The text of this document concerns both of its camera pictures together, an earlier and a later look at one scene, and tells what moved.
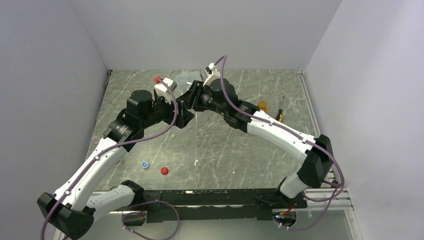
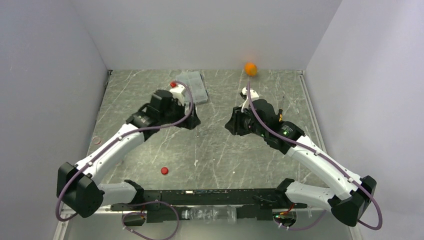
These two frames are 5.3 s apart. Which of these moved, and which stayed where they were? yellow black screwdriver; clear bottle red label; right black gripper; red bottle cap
Moved: right black gripper
Stayed: clear bottle red label; yellow black screwdriver; red bottle cap
